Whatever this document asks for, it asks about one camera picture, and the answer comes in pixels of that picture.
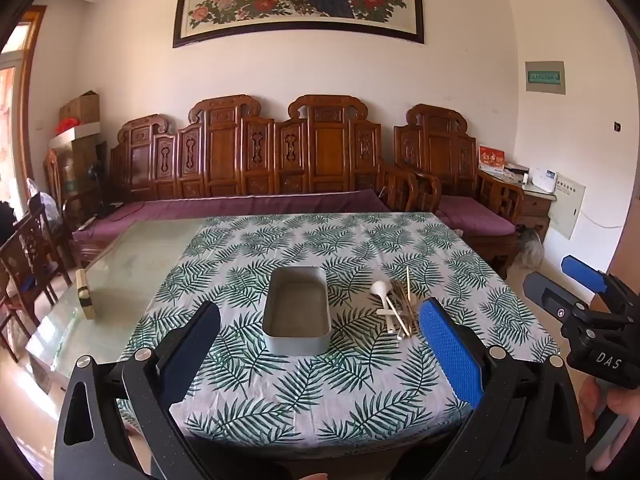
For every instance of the white wall panel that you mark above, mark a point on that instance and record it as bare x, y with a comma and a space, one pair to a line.
567, 207

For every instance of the brown cardboard box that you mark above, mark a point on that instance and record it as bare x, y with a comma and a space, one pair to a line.
80, 109

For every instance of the white plastic spoon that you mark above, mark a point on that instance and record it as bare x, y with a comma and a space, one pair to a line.
380, 289

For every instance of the person's left hand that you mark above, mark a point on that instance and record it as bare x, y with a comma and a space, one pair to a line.
305, 477

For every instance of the long carved wooden sofa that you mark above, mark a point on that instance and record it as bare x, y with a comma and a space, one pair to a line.
225, 155

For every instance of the dark wooden chair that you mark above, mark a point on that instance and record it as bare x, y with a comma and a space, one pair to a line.
30, 260

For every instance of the green electrical panel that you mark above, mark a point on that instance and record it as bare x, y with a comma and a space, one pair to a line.
545, 77

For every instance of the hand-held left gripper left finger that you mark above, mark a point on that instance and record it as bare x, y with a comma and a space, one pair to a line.
195, 345

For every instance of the grey metal container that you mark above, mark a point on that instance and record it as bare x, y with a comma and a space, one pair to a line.
297, 310

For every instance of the wooden side table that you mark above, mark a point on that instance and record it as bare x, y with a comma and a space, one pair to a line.
537, 210

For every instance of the person's right hand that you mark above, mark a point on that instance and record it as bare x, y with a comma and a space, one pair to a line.
622, 402

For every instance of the wooden framed window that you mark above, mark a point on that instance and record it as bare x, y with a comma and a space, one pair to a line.
27, 85

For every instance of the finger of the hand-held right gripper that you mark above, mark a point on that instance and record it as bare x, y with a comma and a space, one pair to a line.
545, 291
584, 272

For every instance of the white desk device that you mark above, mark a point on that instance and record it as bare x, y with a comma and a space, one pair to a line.
544, 180

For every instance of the dark wooden cabinet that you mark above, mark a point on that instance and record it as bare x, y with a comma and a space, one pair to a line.
75, 175

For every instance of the leaf print tablecloth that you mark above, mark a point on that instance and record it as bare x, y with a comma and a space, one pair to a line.
240, 400

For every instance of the small purple seat cushion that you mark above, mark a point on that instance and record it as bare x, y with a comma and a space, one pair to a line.
475, 215

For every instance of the wooden chopstick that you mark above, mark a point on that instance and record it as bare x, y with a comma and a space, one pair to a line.
408, 282

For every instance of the long purple seat cushion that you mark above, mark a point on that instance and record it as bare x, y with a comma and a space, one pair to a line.
225, 207

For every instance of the yellow rectangular block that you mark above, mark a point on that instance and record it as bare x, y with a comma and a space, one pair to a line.
85, 295

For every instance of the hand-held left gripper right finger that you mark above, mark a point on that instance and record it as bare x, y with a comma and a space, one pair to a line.
450, 355

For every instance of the carved wooden armchair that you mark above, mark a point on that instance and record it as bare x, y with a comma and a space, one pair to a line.
440, 150

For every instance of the grey fluffy duster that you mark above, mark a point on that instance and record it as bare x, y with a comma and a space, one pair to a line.
531, 250

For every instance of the white box with red contents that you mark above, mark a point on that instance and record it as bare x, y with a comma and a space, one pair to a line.
75, 132

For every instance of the framed floral painting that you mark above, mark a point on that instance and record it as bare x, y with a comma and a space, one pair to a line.
300, 0

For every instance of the black standing fan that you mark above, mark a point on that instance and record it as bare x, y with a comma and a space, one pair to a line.
95, 180

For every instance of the white plastic bag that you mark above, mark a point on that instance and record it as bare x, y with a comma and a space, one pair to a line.
42, 200

